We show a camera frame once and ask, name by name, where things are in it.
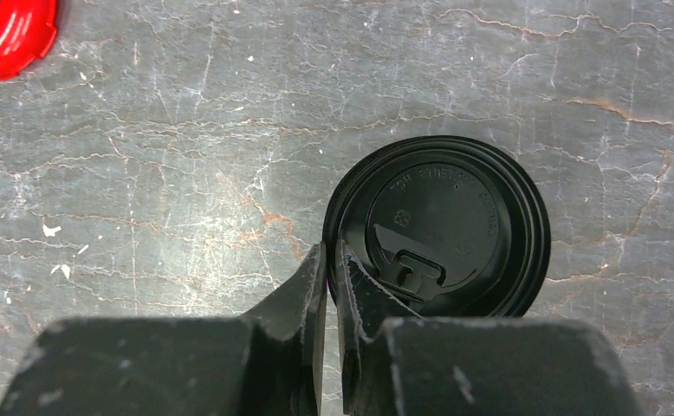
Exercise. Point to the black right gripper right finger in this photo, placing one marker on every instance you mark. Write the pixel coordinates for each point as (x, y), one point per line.
(396, 362)

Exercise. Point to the stack of black lids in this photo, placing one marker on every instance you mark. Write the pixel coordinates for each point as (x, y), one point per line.
(450, 225)

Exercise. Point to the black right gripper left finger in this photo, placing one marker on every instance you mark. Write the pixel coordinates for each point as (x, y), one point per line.
(266, 361)

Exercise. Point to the red plastic ring tool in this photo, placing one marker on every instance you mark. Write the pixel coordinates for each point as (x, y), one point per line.
(27, 33)

